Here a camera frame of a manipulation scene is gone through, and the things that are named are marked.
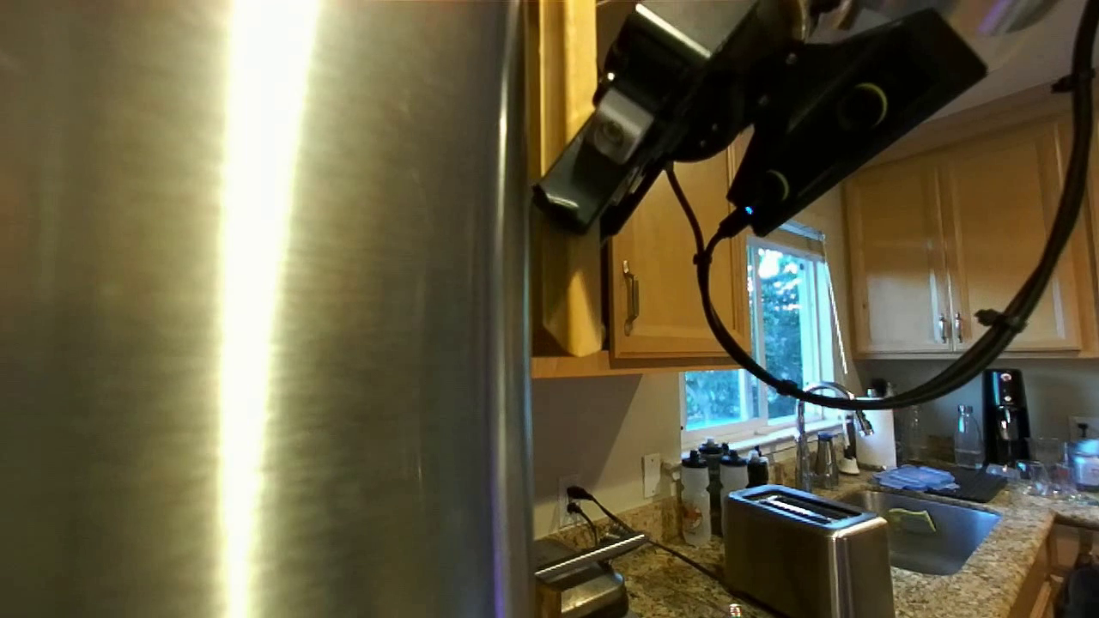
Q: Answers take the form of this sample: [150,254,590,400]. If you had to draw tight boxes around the soap dispenser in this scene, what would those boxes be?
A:
[837,415,862,476]

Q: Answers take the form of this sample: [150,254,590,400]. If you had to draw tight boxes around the wooden wall cabinets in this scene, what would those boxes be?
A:
[844,110,1099,361]

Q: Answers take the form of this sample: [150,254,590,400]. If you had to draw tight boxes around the metal cupboard door handle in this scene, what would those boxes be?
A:
[622,260,641,336]

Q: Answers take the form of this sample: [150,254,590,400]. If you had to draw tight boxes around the black coffee machine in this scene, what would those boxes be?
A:
[982,368,1032,470]

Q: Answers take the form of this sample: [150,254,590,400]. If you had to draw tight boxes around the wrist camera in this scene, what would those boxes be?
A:
[726,8,989,239]

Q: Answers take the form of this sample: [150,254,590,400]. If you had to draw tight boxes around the wooden wall cupboard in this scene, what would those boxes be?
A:
[527,0,753,379]

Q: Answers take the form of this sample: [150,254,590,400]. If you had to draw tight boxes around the paper towel roll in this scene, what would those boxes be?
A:
[855,403,899,471]

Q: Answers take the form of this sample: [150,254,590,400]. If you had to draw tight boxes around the black cable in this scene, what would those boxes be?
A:
[566,485,731,595]

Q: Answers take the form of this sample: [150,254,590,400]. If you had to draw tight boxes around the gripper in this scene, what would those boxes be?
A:
[532,0,813,240]

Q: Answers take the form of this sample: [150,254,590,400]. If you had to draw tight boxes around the clear glass bottle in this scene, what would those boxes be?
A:
[954,404,985,470]

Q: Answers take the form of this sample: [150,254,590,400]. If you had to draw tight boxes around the steel sink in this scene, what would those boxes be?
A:
[837,487,1004,577]

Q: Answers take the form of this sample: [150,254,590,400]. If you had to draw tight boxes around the group of drinking glasses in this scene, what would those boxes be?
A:
[1017,436,1072,500]

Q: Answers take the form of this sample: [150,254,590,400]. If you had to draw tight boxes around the green sponge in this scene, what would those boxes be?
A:
[888,507,938,536]

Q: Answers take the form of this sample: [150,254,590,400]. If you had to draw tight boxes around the chrome kitchen tap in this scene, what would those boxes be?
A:
[793,381,876,493]

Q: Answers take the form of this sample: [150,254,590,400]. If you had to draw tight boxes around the blue cloth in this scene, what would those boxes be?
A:
[875,463,960,493]

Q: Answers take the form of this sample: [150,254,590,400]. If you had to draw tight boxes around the glass jar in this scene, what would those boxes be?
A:
[1068,426,1099,493]

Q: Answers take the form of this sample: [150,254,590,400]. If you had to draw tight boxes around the window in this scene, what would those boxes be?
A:
[682,221,849,445]

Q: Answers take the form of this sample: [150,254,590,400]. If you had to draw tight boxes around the black drying mat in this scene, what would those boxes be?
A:
[938,467,1009,505]

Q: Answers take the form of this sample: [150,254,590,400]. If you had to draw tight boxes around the white water bottle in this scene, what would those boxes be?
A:
[720,448,750,499]
[680,451,713,548]

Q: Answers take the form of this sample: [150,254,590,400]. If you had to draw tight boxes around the stainless steel refrigerator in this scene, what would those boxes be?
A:
[0,0,537,618]

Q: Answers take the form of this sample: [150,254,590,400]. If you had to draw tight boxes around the stainless steel toaster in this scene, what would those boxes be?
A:
[722,484,896,618]

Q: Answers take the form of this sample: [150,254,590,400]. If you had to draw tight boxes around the wooden cupboard door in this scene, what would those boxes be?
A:
[609,129,751,362]

